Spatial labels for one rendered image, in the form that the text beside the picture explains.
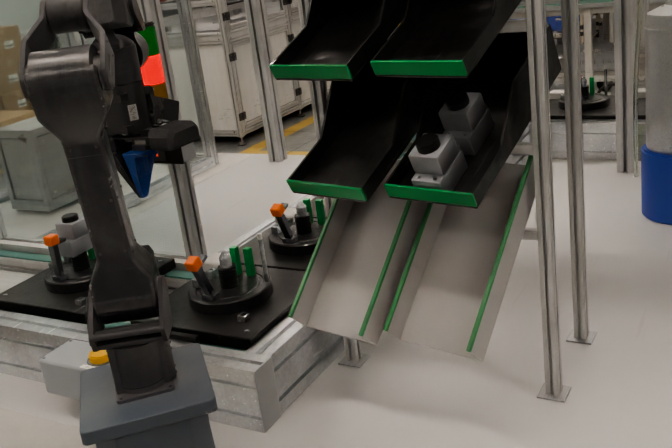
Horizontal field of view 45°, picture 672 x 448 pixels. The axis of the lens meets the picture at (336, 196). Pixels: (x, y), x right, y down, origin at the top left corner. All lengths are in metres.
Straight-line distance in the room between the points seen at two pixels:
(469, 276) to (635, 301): 0.46
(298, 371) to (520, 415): 0.33
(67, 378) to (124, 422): 0.41
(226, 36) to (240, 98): 0.50
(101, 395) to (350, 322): 0.36
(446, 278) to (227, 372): 0.34
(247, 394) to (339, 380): 0.18
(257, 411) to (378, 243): 0.29
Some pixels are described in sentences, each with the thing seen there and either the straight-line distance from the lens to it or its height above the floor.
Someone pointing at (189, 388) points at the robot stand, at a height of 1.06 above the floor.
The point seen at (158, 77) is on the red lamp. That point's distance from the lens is 1.47.
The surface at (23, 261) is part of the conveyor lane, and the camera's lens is 1.88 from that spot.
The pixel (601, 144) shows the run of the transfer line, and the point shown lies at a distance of 2.27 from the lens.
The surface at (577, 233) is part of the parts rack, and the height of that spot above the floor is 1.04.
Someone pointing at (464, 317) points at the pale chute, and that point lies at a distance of 1.10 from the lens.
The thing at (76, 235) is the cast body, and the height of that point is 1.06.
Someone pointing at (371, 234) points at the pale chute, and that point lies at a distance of 1.20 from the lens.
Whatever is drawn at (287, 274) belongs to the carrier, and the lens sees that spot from 1.43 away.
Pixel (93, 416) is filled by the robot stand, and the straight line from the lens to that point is 0.96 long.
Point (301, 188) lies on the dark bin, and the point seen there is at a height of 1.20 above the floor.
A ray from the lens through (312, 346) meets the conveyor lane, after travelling 1.30.
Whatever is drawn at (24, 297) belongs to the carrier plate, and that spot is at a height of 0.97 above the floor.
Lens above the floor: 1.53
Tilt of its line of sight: 18 degrees down
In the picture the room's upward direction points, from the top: 8 degrees counter-clockwise
